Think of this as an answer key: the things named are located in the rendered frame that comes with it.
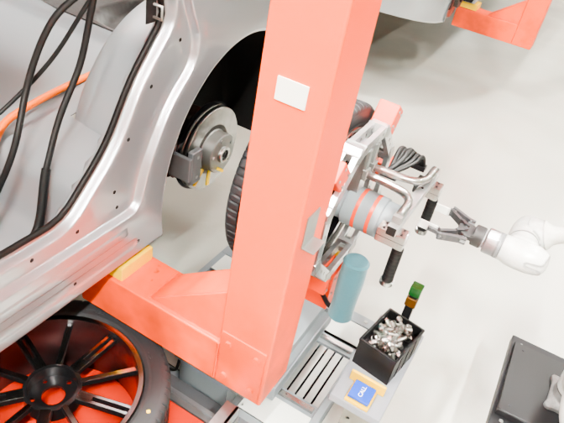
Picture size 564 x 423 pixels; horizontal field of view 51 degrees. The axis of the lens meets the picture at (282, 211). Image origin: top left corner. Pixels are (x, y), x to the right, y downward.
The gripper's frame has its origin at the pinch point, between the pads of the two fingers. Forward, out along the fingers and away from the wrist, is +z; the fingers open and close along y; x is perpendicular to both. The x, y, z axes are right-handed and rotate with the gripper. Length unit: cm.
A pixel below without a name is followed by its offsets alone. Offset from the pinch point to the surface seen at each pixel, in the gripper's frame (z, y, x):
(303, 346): 25, -21, -68
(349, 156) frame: 23.5, -30.1, 26.4
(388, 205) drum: 10.5, -18.0, 8.4
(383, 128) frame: 21.3, -10.5, 29.1
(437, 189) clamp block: -0.4, -2.4, 12.0
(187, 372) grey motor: 52, -61, -65
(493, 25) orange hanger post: 49, 339, -21
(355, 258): 13.1, -28.4, -8.9
